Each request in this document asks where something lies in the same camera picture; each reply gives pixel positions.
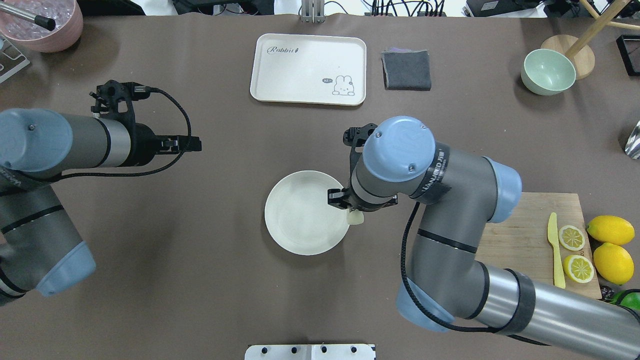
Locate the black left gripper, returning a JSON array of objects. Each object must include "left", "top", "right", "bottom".
[{"left": 129, "top": 123, "right": 202, "bottom": 167}]

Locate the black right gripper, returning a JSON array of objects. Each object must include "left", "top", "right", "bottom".
[{"left": 327, "top": 187, "right": 398, "bottom": 213}]

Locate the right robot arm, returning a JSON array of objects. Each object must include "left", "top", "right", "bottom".
[{"left": 327, "top": 116, "right": 640, "bottom": 360}]

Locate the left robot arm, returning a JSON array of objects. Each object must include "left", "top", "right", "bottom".
[{"left": 1, "top": 108, "right": 202, "bottom": 305}]

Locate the cream rabbit tray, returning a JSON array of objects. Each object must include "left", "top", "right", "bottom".
[{"left": 249, "top": 33, "right": 367, "bottom": 106}]

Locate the white round plate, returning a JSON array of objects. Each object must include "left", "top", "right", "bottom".
[{"left": 263, "top": 170, "right": 350, "bottom": 256}]

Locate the grey folded cloth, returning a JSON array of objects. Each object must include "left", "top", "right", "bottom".
[{"left": 381, "top": 48, "right": 432, "bottom": 91}]

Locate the white cup rack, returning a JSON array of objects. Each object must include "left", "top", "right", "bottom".
[{"left": 0, "top": 35, "right": 31, "bottom": 84}]

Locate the wooden cutting board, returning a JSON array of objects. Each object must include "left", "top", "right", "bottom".
[{"left": 475, "top": 192, "right": 586, "bottom": 285}]

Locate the yellow plastic knife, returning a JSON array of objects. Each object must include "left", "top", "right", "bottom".
[{"left": 546, "top": 212, "right": 566, "bottom": 289}]

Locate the lemon half slice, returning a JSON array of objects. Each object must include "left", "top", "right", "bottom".
[
  {"left": 558, "top": 225, "right": 587, "bottom": 251},
  {"left": 562, "top": 254, "right": 595, "bottom": 284}
]

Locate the mint green bowl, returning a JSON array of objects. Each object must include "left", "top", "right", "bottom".
[{"left": 520, "top": 48, "right": 578, "bottom": 96}]

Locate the whole yellow lemon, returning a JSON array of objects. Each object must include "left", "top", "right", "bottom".
[
  {"left": 586, "top": 215, "right": 636, "bottom": 246},
  {"left": 592, "top": 243, "right": 635, "bottom": 285}
]

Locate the wooden mug tree stand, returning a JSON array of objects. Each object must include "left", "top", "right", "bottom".
[{"left": 541, "top": 0, "right": 639, "bottom": 80}]

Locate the metal scoop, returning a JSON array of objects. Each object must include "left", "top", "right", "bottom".
[{"left": 622, "top": 121, "right": 640, "bottom": 160}]

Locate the green lime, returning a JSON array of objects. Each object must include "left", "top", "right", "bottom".
[{"left": 611, "top": 289, "right": 640, "bottom": 312}]

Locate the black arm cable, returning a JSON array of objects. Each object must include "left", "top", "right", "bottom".
[{"left": 52, "top": 88, "right": 193, "bottom": 181}]

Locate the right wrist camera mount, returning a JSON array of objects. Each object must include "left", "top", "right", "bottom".
[{"left": 342, "top": 123, "right": 378, "bottom": 173}]

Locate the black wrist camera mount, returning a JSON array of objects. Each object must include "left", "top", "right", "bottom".
[{"left": 89, "top": 79, "right": 151, "bottom": 126}]

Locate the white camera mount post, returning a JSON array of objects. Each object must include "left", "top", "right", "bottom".
[{"left": 244, "top": 343, "right": 378, "bottom": 360}]

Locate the aluminium frame post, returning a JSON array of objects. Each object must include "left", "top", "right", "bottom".
[{"left": 299, "top": 0, "right": 326, "bottom": 24}]

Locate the metal handled tool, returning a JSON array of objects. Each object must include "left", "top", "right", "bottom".
[{"left": 0, "top": 2, "right": 57, "bottom": 31}]

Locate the black picture frame tray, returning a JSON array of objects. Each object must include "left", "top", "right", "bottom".
[{"left": 615, "top": 34, "right": 640, "bottom": 76}]

